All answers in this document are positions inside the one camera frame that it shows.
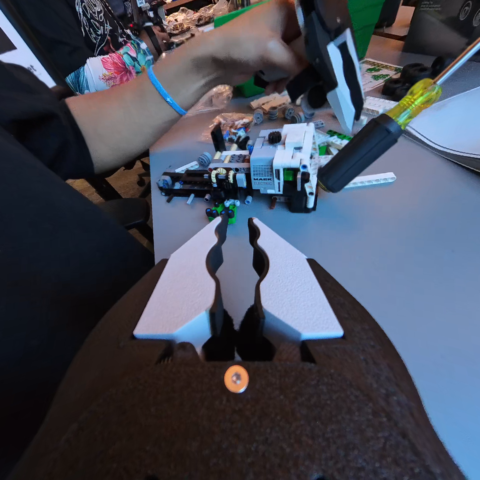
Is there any lego instruction booklet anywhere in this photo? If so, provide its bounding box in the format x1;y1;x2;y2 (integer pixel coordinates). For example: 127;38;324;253
360;58;404;91

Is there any long white lego beam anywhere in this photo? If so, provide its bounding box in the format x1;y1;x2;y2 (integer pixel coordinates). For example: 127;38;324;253
362;97;398;115
343;172;397;188

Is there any person's black shirt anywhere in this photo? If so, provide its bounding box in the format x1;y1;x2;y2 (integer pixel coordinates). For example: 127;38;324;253
0;62;156;480

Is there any small green lego assembly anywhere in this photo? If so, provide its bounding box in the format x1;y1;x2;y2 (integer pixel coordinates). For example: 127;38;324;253
205;200;240;225

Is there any clear bag of lego parts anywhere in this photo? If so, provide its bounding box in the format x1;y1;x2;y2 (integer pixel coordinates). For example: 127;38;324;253
204;112;256;145

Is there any white curved sheet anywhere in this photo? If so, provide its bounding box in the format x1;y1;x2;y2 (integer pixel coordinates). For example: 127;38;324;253
405;86;480;173

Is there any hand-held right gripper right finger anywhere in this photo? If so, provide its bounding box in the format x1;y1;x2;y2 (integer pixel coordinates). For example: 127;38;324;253
237;217;344;361

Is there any black office chair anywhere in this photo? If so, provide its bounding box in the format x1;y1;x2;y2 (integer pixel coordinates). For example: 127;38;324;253
67;150;154;244

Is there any black cardboard box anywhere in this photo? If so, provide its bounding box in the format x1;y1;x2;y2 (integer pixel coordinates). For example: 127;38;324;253
403;0;480;59

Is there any white and black lego truck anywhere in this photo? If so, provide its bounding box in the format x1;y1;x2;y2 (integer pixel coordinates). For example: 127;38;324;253
157;122;323;214

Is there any person's left forearm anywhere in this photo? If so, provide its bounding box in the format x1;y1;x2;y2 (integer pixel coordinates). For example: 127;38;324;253
65;56;188;175

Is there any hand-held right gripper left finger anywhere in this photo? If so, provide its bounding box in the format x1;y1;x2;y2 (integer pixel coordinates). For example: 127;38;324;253
133;217;238;361

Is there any blue wristband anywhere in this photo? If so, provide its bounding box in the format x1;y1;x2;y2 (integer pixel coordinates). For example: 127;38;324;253
147;65;187;116

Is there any person's left hand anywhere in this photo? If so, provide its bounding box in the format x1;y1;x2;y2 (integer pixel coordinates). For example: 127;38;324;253
182;0;313;107

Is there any white sign board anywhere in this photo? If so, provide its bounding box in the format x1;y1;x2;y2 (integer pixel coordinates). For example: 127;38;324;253
0;9;57;89

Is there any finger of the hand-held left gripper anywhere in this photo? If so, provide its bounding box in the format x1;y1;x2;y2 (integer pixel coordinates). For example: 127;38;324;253
325;27;367;134

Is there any yellow and black screwdriver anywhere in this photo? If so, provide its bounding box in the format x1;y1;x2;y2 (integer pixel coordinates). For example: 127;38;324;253
317;35;480;194

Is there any crumpled clear plastic bag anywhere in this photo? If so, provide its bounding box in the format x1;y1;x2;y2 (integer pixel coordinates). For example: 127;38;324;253
165;4;233;35

